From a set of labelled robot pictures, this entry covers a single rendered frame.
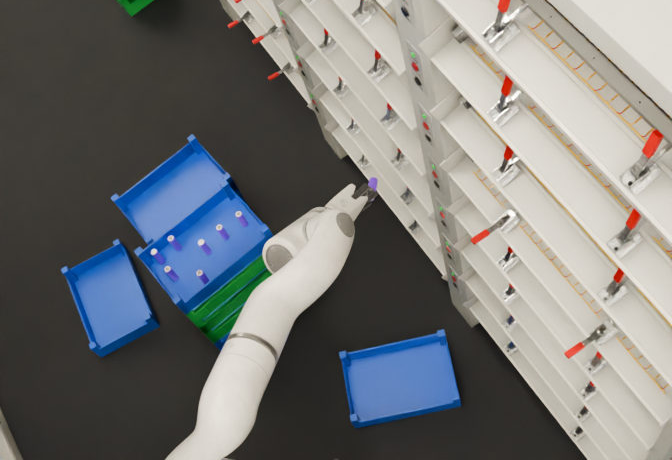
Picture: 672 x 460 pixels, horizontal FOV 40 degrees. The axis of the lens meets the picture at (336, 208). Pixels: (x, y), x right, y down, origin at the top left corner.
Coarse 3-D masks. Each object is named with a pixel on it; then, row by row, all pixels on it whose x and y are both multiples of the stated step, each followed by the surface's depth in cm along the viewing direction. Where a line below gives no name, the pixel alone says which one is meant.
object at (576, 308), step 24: (456, 168) 178; (480, 192) 174; (528, 240) 168; (528, 264) 167; (552, 264) 165; (552, 288) 164; (576, 288) 162; (576, 312) 161; (600, 312) 159; (624, 360) 155; (648, 384) 153; (648, 408) 152
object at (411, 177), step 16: (304, 48) 241; (320, 64) 242; (336, 80) 238; (336, 96) 237; (352, 96) 235; (352, 112) 234; (368, 112) 232; (368, 128) 230; (384, 144) 227; (400, 160) 222; (400, 176) 223; (416, 176) 221; (416, 192) 220; (432, 208) 217
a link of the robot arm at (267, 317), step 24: (336, 216) 159; (312, 240) 155; (336, 240) 157; (288, 264) 154; (312, 264) 153; (336, 264) 156; (264, 288) 153; (288, 288) 153; (312, 288) 154; (264, 312) 149; (288, 312) 152; (240, 336) 146; (264, 336) 146
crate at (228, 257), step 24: (216, 192) 242; (192, 216) 242; (216, 216) 245; (192, 240) 243; (216, 240) 241; (240, 240) 240; (264, 240) 234; (168, 264) 241; (192, 264) 240; (216, 264) 238; (240, 264) 235; (168, 288) 238; (192, 288) 236; (216, 288) 235
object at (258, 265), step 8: (256, 264) 240; (264, 264) 243; (248, 272) 240; (256, 272) 243; (232, 280) 244; (240, 280) 240; (248, 280) 243; (224, 288) 238; (232, 288) 240; (240, 288) 243; (216, 296) 238; (224, 296) 240; (208, 304) 238; (216, 304) 241; (192, 312) 235; (200, 312) 238; (208, 312) 241; (192, 320) 238; (200, 320) 241
